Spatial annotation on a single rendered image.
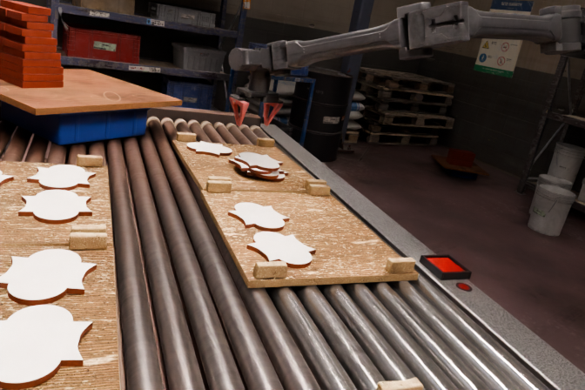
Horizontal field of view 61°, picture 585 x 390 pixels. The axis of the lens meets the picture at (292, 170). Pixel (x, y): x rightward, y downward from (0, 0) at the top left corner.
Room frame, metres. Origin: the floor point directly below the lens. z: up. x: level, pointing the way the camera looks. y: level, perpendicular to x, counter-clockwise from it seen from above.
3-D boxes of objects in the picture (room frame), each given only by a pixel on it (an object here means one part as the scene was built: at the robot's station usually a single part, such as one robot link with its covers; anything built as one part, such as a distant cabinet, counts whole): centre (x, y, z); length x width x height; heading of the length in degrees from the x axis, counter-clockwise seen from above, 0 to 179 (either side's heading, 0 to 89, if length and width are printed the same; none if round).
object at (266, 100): (1.39, 0.11, 1.10); 0.07 x 0.07 x 0.09; 44
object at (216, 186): (1.12, 0.17, 0.95); 0.06 x 0.02 x 0.03; 114
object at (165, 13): (5.29, 1.41, 1.16); 0.60 x 0.40 x 0.15; 124
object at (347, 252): (1.00, -0.04, 0.93); 0.41 x 0.35 x 0.02; 24
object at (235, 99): (1.34, 0.16, 1.10); 0.07 x 0.07 x 0.09; 44
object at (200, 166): (1.39, 0.14, 0.93); 0.41 x 0.35 x 0.02; 26
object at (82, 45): (4.92, 2.07, 0.78); 0.66 x 0.45 x 0.28; 121
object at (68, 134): (1.49, 0.69, 0.97); 0.31 x 0.31 x 0.10; 60
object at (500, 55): (6.52, -2.25, 1.55); 0.61 x 0.02 x 0.91; 31
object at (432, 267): (0.96, -0.35, 0.92); 0.08 x 0.08 x 0.02; 24
